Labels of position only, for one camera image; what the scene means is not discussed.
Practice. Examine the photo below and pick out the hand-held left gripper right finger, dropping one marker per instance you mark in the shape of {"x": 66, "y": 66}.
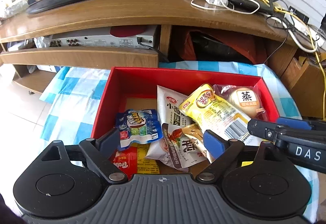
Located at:
{"x": 212, "y": 145}

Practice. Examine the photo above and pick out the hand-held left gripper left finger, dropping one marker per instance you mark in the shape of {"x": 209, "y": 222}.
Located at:
{"x": 109, "y": 141}

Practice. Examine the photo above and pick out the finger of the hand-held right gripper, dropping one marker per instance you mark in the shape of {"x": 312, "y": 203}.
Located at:
{"x": 293, "y": 123}
{"x": 262, "y": 129}

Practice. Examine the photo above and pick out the white brown snack packet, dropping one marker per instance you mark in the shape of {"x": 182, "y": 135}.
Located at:
{"x": 183, "y": 152}

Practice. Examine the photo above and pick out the blue snack packet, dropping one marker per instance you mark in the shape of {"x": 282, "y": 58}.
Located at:
{"x": 137, "y": 124}

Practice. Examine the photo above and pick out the steamed cake packet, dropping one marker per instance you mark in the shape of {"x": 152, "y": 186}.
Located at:
{"x": 244, "y": 99}

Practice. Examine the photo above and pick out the red yellow snack packet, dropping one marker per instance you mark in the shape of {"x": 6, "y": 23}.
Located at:
{"x": 142, "y": 160}

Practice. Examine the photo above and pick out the white noodle snack packet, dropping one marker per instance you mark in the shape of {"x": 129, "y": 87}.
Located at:
{"x": 170, "y": 109}

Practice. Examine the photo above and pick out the red cardboard box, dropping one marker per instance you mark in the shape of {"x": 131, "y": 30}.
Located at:
{"x": 142, "y": 81}

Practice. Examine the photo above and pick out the blue white checkered tablecloth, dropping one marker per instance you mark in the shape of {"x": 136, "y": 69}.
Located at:
{"x": 76, "y": 101}

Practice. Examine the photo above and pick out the black plastic bag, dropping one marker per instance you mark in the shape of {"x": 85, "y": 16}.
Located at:
{"x": 216, "y": 48}

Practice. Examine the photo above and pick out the white cardboard box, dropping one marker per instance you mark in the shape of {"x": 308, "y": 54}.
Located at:
{"x": 49, "y": 68}

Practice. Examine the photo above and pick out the white power strip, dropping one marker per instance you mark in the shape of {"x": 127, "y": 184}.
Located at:
{"x": 300, "y": 26}

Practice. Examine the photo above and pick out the silver media player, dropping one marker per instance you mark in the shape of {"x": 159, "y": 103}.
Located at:
{"x": 101, "y": 40}

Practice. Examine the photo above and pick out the red plastic bag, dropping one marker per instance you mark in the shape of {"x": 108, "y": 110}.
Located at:
{"x": 189, "y": 45}

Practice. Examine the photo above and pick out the black plug adapters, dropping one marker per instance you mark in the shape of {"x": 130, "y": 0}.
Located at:
{"x": 303, "y": 18}

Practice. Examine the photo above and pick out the red round paddle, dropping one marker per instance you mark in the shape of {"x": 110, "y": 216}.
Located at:
{"x": 127, "y": 31}

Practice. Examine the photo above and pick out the clear plastic bag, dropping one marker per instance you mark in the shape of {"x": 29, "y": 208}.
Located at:
{"x": 43, "y": 42}

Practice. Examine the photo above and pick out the wooden television cabinet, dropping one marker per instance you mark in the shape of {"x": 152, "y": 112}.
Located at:
{"x": 127, "y": 7}

